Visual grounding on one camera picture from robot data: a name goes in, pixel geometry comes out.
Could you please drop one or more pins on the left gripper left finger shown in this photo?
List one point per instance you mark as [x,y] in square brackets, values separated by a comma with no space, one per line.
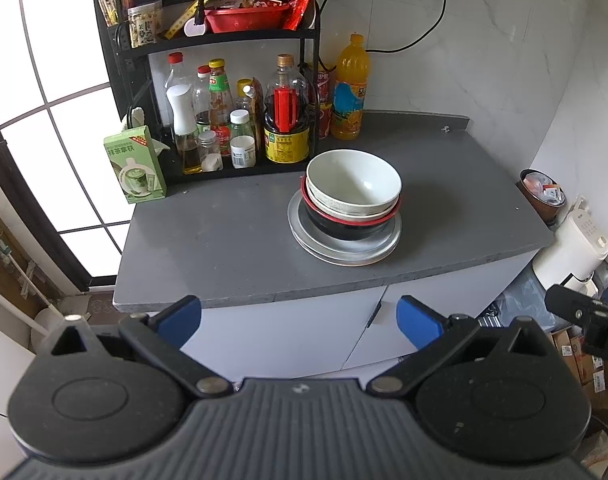
[158,340]

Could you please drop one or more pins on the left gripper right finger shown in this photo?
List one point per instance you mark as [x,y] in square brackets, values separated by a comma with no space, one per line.
[438,341]

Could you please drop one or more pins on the white plate baker print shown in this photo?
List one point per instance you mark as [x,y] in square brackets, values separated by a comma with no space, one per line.
[336,251]

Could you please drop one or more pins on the red black bowl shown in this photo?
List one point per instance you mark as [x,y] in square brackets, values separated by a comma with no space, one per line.
[341,229]

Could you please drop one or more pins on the large white bowl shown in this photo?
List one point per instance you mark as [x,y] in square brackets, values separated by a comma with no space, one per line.
[353,178]

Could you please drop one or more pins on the black kitchen shelf rack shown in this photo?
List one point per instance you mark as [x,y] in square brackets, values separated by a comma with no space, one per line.
[130,69]

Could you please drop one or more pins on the white rice cooker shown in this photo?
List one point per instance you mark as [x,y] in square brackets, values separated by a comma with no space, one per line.
[578,248]

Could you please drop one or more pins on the brown trash bin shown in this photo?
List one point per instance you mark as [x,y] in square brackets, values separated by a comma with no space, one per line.
[543,193]

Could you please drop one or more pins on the green tea carton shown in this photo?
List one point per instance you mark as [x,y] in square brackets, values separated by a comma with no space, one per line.
[136,165]

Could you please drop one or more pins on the white cap small jar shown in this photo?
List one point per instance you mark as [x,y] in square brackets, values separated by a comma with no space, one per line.
[242,140]

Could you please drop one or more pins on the dark soy sauce bottle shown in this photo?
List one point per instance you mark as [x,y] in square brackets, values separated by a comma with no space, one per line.
[286,121]

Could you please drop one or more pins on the white oil spray bottle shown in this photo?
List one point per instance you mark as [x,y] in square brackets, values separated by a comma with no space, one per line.
[184,127]

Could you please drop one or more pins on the red drink can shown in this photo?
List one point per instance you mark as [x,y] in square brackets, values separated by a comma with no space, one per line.
[325,104]

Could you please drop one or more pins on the orange juice bottle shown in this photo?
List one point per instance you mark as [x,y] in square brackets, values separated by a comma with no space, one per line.
[351,81]

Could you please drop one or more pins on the red basket on shelf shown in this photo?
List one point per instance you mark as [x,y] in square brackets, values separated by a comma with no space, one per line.
[223,21]

